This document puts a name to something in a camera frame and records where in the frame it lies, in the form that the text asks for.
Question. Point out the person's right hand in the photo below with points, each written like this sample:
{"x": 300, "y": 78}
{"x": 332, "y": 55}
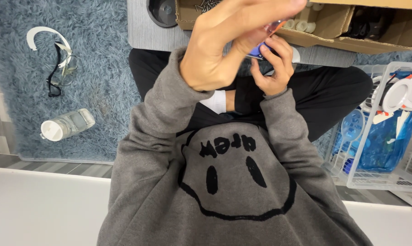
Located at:
{"x": 276, "y": 73}

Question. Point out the person's left hand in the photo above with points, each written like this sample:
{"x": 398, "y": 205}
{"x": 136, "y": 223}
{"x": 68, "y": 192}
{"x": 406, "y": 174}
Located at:
{"x": 209, "y": 51}

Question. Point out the blue plastic part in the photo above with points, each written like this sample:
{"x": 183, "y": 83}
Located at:
{"x": 257, "y": 51}

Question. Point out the orange translucent part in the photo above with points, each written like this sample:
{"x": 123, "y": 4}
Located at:
{"x": 276, "y": 25}

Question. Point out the white small object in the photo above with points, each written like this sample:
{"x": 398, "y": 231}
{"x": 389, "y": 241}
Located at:
{"x": 296, "y": 54}

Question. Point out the pile of metal screws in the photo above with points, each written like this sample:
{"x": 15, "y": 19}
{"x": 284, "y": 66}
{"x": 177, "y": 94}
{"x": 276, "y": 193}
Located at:
{"x": 207, "y": 4}

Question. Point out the white sock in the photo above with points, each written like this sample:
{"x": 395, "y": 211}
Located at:
{"x": 215, "y": 101}

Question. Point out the group of white plastic cylinders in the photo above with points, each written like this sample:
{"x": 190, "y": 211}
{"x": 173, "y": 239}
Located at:
{"x": 301, "y": 24}

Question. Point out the black trousers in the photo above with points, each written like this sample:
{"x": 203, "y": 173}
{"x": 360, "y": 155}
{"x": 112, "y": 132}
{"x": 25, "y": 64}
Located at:
{"x": 329, "y": 92}

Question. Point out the black round container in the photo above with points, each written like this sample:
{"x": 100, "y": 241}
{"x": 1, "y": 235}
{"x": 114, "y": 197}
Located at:
{"x": 162, "y": 13}

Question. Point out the brown cardboard box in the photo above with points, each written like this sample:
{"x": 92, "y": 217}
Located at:
{"x": 336, "y": 29}

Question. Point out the blue translucent round part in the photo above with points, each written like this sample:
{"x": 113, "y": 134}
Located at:
{"x": 352, "y": 124}

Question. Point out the black parts in box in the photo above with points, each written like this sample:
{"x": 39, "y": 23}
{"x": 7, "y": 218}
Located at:
{"x": 370, "y": 22}

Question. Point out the grey-blue shaggy rug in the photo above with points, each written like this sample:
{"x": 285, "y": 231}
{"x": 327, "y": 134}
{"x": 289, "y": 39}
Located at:
{"x": 100, "y": 82}

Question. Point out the grey smiley sweatshirt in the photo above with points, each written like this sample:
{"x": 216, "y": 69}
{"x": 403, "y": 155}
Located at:
{"x": 233, "y": 184}

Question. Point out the blue plastic bag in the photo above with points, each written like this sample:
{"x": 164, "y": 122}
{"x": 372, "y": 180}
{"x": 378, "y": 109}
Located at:
{"x": 380, "y": 143}

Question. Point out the white round ceiling lamp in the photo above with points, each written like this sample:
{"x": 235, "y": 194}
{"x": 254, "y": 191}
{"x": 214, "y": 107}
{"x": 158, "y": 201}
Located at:
{"x": 404, "y": 94}

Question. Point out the white plastic basket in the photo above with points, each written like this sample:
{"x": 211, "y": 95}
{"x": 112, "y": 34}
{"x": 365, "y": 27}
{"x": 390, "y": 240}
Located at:
{"x": 370, "y": 177}

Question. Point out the black clear safety glasses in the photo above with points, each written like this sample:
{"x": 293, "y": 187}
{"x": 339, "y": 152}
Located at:
{"x": 60, "y": 73}

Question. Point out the clear bottle with white cap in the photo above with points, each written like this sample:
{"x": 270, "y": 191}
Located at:
{"x": 67, "y": 124}

